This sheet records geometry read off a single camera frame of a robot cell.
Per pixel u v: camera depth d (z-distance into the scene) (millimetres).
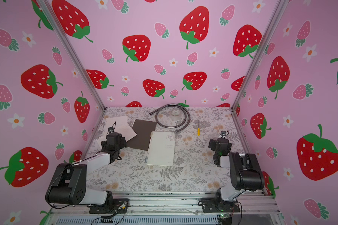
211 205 733
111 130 799
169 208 733
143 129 1074
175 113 1180
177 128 1076
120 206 718
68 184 436
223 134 822
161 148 959
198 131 1049
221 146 739
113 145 716
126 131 1039
